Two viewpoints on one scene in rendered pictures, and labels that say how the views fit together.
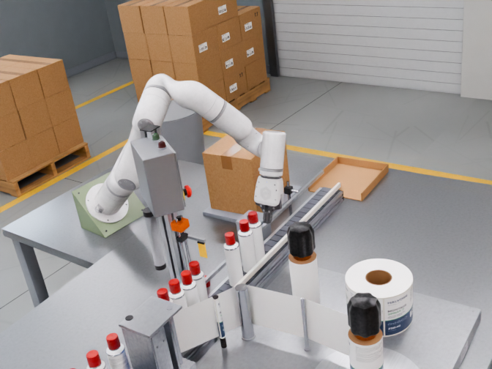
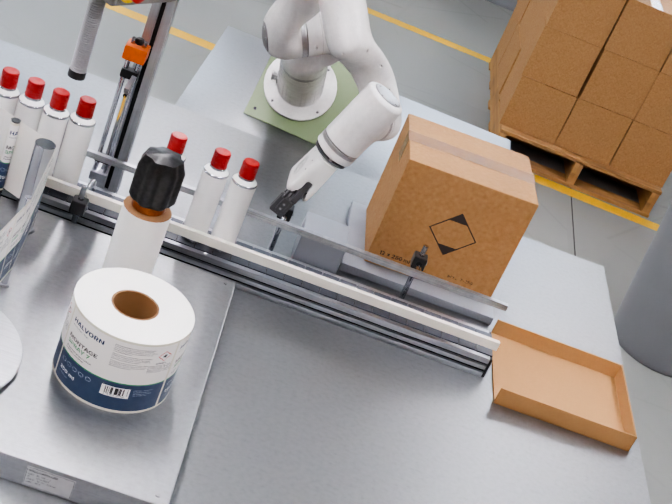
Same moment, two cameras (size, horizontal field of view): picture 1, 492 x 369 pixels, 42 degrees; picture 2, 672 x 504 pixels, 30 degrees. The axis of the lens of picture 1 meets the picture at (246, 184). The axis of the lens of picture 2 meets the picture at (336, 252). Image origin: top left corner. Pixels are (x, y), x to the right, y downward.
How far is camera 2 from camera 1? 1.86 m
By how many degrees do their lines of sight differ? 41
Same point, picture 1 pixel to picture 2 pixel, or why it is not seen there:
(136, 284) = (138, 143)
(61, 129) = (643, 135)
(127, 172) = (271, 16)
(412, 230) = (422, 466)
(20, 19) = not seen: outside the picture
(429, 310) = (142, 436)
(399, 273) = (154, 330)
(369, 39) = not seen: outside the picture
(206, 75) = not seen: outside the picture
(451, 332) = (85, 457)
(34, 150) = (574, 122)
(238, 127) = (331, 27)
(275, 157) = (344, 124)
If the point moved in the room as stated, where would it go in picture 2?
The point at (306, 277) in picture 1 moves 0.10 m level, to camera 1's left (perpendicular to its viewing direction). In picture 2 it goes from (118, 231) to (97, 198)
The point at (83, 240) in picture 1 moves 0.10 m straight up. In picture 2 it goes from (228, 93) to (240, 60)
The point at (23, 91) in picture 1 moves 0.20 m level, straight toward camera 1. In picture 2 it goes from (636, 33) to (616, 36)
